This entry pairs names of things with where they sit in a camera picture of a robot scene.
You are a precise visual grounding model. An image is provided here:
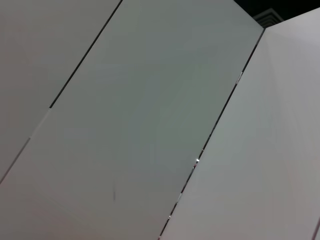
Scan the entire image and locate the ceiling air vent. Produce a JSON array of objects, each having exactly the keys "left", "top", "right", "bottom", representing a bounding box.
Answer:
[{"left": 253, "top": 7, "right": 285, "bottom": 27}]

